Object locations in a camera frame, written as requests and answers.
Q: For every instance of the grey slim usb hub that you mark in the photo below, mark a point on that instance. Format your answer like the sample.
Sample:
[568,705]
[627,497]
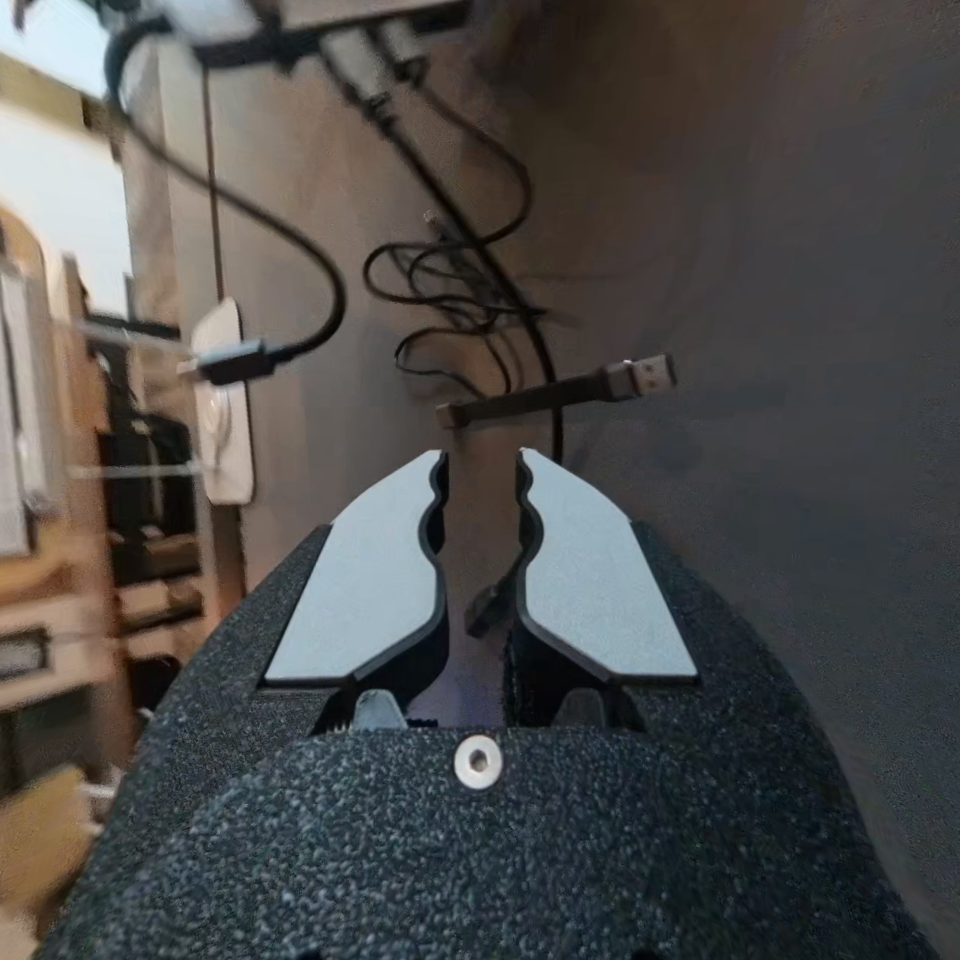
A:
[300,23]

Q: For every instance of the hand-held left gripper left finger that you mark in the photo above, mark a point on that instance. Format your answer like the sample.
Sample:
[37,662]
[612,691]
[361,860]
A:
[353,593]

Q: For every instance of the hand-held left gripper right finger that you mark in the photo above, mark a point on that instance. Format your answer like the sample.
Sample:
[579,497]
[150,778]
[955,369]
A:
[608,593]

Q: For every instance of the white document stand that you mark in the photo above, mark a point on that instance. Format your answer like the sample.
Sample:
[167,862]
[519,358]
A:
[222,420]

